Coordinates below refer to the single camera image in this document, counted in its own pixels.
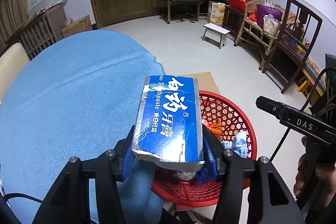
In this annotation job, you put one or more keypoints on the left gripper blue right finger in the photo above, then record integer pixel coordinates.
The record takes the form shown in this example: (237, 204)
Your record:
(213, 153)

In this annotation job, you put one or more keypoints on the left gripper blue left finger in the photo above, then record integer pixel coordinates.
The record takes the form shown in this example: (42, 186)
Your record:
(122, 158)

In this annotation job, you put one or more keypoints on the blue plastic bag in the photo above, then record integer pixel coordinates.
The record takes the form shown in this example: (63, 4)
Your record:
(203, 176)

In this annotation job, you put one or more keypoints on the blue toothpaste box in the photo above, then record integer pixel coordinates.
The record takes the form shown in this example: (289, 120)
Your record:
(168, 129)

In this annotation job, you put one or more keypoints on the orange wrapper with red ribbon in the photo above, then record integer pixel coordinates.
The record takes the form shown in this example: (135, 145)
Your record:
(214, 127)

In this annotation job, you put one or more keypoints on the crumpled white blue tissue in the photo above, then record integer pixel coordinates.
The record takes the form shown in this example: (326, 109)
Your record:
(238, 145)

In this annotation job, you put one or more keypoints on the red mesh waste basket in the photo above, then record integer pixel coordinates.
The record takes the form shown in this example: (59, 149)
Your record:
(203, 190)

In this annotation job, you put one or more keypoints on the flat cardboard sheet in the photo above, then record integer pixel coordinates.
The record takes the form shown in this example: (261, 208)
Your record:
(205, 81)

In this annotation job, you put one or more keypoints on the blue bed cover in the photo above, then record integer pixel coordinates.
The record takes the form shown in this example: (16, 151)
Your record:
(78, 97)

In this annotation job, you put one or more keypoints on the dark wooden chair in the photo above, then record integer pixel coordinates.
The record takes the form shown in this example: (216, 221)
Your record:
(296, 38)

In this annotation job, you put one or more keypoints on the white step stool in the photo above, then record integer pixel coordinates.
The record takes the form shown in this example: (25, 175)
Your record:
(220, 32)

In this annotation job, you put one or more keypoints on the purple bag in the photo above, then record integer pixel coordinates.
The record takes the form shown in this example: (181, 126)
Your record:
(263, 10)

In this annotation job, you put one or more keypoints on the orange fruit carton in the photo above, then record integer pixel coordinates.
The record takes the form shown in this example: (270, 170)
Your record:
(215, 13)

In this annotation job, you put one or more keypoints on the cardboard box by crib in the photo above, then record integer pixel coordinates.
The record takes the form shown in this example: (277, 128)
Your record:
(78, 26)

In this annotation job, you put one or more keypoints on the cream leather headboard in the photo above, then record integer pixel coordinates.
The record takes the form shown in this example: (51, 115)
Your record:
(12, 63)

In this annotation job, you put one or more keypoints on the wooden baby crib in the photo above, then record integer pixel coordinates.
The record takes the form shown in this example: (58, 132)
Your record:
(40, 31)

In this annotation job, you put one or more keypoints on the brown striped curtain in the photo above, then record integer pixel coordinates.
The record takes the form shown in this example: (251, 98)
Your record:
(13, 14)

